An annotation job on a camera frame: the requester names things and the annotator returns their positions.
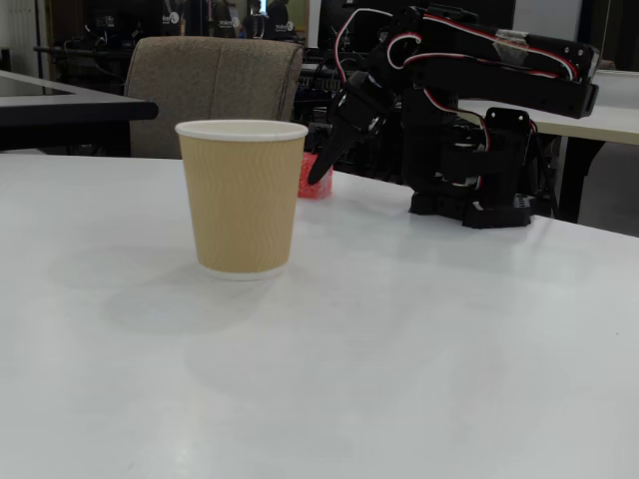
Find brown fabric chair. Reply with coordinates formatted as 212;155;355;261
123;35;306;160

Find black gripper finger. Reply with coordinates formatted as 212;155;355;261
308;127;363;187

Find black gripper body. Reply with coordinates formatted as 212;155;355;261
328;71;398;149

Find person in black shirt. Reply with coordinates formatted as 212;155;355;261
264;0;301;41

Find red white servo cable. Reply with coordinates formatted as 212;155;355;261
386;33;425;71
333;8;395;86

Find dark computer monitor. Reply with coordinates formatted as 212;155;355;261
318;0;415;49

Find red cube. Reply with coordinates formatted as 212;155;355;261
298;152;334;201

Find black edged table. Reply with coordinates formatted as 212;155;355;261
0;69;160;154

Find clear tape strip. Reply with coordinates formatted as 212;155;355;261
491;28;531;65

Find white table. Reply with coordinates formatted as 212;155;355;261
456;69;639;225

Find tan paper cup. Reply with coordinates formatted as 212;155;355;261
174;119;311;281

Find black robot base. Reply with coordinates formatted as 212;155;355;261
407;188;533;231

